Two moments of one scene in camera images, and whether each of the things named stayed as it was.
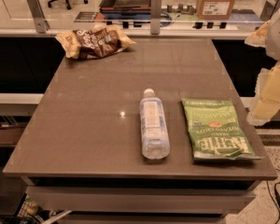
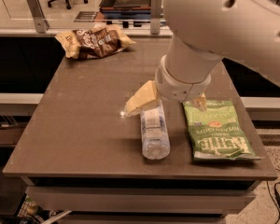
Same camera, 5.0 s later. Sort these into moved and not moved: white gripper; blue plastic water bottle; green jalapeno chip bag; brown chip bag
Moved: white gripper
Not moved: brown chip bag; green jalapeno chip bag; blue plastic water bottle
